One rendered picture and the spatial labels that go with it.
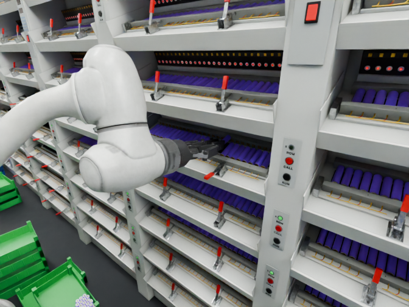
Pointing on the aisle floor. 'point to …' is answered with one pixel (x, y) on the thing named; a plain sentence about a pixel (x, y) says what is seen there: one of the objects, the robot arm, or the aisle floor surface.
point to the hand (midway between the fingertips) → (214, 145)
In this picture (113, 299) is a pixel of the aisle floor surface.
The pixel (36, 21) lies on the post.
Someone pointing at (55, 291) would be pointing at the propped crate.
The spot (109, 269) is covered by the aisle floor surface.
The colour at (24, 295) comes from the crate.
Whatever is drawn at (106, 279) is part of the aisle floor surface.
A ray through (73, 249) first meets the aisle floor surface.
